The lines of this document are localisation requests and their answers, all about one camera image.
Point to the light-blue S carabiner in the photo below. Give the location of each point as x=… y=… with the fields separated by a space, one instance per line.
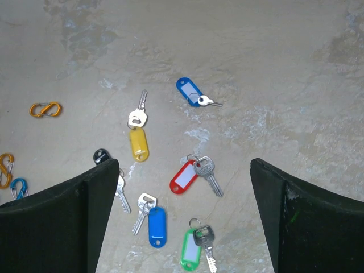
x=19 y=188

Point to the silver key with black tag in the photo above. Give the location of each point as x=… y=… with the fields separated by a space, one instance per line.
x=101 y=155

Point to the silver key with red tag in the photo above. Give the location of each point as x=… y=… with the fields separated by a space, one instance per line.
x=190 y=171

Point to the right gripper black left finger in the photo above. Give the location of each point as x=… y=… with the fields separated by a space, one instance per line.
x=62 y=228

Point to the silver key with dark-blue tag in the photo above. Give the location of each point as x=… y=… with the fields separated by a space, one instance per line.
x=157 y=220

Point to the silver key with green tag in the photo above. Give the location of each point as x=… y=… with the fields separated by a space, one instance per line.
x=196 y=238

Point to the orange S carabiner far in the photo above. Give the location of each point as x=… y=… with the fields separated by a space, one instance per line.
x=48 y=109

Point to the orange s carabiner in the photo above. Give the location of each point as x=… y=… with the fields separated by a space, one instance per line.
x=48 y=109
x=7 y=162

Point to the silver key with blue tag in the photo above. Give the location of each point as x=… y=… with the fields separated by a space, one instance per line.
x=193 y=94

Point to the silver key with yellow tag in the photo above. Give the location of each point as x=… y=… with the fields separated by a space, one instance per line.
x=137 y=136

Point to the orange S carabiner near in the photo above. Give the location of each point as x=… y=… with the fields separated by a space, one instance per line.
x=7 y=162

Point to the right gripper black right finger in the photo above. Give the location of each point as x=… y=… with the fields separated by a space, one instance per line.
x=307 y=228

